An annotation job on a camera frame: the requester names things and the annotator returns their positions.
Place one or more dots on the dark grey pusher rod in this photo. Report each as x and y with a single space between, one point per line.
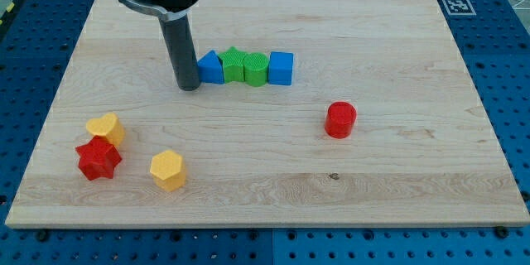
181 50

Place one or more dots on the blue triangle block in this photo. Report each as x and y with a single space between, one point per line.
210 68

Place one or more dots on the green star block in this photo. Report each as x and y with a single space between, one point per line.
232 64

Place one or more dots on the green cylinder block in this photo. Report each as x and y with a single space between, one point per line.
255 66

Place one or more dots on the blue cube block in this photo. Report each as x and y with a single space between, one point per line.
280 68

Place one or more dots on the yellow heart block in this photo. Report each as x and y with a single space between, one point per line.
108 127

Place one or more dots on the yellow hexagon block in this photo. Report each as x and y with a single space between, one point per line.
168 170

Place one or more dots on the red star block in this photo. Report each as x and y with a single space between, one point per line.
98 159

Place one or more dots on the red cylinder block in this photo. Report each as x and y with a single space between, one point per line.
340 119

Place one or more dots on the light wooden board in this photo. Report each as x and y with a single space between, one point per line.
422 152

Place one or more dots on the white fiducial marker tag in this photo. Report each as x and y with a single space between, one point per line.
459 7

